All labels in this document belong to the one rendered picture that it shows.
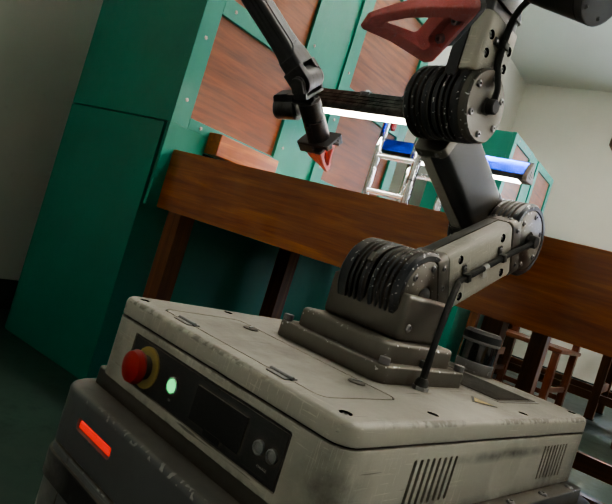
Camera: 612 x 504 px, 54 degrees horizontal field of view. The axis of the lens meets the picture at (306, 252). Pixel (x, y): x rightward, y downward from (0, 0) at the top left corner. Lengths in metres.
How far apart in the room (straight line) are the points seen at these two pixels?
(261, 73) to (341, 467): 1.74
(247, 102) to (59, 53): 0.83
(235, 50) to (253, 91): 0.16
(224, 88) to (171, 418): 1.46
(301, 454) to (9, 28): 2.14
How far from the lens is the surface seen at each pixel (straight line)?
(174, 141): 1.91
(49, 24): 2.60
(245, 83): 2.11
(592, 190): 6.81
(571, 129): 7.03
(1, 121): 2.52
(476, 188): 1.04
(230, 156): 1.99
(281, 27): 1.49
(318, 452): 0.58
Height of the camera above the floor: 0.62
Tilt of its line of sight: 1 degrees down
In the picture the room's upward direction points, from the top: 17 degrees clockwise
